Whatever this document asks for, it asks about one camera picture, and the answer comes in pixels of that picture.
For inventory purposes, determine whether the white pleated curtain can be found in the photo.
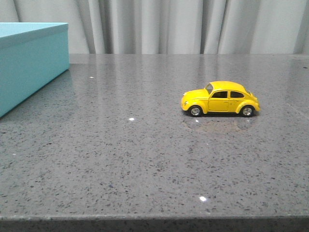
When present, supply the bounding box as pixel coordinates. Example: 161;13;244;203
0;0;309;54

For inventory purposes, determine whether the yellow toy beetle car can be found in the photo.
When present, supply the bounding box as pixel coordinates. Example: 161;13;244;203
181;81;260;117

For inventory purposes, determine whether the light blue box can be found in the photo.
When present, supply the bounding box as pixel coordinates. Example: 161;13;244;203
0;22;70;116

